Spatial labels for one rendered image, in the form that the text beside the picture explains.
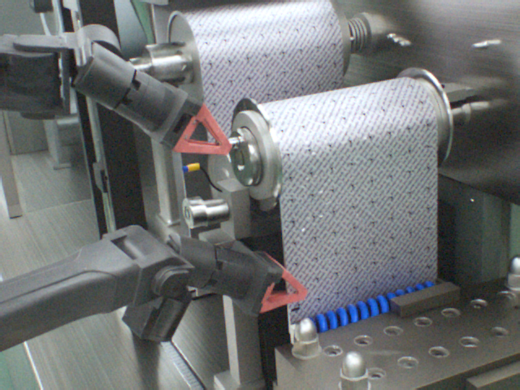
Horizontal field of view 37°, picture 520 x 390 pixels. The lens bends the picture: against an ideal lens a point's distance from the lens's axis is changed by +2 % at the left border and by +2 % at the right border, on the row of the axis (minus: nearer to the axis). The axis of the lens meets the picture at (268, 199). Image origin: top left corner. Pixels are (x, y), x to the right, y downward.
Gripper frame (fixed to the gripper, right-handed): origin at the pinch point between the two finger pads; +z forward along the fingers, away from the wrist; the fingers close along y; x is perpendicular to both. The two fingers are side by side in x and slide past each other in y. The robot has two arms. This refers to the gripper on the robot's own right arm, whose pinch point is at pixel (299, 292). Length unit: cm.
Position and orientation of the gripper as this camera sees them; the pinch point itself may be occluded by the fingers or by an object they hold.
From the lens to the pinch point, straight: 101.9
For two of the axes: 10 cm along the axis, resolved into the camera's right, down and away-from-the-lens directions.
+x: 3.9, -9.2, -1.1
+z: 8.1, 2.8, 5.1
